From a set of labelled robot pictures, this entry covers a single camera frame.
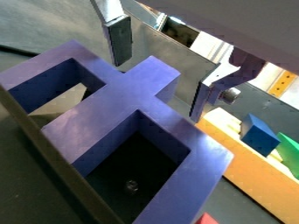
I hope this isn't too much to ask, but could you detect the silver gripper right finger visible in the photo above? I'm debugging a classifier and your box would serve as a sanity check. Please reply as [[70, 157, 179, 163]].
[[189, 47, 267, 122]]

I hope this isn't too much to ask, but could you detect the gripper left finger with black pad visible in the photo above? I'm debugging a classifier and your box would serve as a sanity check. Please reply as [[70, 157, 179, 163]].
[[89, 0, 133, 67]]

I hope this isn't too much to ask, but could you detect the purple E-shaped block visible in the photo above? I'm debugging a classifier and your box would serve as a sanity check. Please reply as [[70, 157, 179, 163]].
[[0, 41, 233, 224]]

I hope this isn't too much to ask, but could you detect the yellow wooden board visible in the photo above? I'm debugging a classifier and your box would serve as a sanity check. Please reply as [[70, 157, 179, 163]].
[[195, 108, 299, 224]]

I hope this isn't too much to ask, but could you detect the black angle fixture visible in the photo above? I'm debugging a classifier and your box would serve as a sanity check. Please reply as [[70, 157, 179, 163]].
[[41, 90, 189, 224]]

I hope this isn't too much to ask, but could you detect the blue rectangular block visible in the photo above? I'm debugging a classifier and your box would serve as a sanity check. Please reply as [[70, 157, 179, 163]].
[[239, 114, 280, 157]]

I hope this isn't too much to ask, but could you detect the green rectangular block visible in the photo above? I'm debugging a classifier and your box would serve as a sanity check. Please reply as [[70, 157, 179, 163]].
[[275, 132, 299, 179]]

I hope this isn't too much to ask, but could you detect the red E-shaped block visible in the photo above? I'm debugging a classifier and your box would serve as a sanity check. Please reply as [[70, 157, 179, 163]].
[[193, 213, 219, 224]]

